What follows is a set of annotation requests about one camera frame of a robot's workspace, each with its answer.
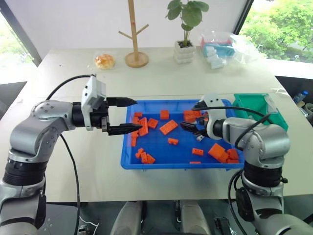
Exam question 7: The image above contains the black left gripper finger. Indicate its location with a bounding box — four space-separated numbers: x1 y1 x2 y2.
106 97 138 108
107 123 143 137

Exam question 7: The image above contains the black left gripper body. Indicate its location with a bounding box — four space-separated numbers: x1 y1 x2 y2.
89 98 111 134

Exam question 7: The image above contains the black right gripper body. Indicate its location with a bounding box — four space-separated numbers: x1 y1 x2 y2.
194 117 212 138

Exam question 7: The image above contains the blue plastic bin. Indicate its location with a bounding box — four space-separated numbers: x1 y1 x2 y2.
121 99 246 171

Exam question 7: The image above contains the green plastic bin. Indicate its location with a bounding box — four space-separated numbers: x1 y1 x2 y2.
231 93 290 131

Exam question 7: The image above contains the clear bin label plate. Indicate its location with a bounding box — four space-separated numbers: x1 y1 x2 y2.
265 96 280 115

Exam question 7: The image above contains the large orange brick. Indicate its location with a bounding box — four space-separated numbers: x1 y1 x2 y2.
207 142 229 164
159 119 179 136
183 110 202 123

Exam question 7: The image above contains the long orange brick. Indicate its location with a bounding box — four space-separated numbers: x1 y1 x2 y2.
138 117 150 137

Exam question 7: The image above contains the bread in clear wrapper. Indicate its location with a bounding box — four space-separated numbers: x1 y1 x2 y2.
94 53 117 71

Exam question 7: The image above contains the white plant pot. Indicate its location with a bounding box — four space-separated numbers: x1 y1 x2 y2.
174 40 197 65

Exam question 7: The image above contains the blue box in bag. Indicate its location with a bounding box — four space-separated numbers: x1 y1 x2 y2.
202 42 236 57

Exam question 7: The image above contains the wooden tree stand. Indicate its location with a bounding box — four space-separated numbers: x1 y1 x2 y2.
118 0 150 68

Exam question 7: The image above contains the clear plastic bag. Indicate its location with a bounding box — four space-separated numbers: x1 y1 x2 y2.
199 30 260 71

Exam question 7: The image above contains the grey rounded shape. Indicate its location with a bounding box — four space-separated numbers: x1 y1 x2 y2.
179 200 211 235
115 201 148 235

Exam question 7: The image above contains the green leafy plant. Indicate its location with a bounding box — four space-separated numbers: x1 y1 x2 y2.
165 0 210 47

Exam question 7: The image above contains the small black block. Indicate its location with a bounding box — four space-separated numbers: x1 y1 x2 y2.
214 216 231 235

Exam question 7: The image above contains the clear water bottle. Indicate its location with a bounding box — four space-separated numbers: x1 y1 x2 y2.
293 90 310 104

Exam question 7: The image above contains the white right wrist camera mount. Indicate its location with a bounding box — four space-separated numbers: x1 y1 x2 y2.
200 93 232 140

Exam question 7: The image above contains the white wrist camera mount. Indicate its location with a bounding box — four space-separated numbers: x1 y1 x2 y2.
200 93 232 140
81 74 107 132

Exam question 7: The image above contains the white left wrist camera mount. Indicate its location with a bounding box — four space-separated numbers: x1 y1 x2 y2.
81 74 107 132

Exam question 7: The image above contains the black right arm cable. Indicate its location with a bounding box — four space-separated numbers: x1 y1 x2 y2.
205 105 274 235

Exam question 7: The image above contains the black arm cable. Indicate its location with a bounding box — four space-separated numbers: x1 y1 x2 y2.
45 74 96 235
205 105 274 235

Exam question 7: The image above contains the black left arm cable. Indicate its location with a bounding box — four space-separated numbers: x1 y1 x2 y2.
45 74 96 235

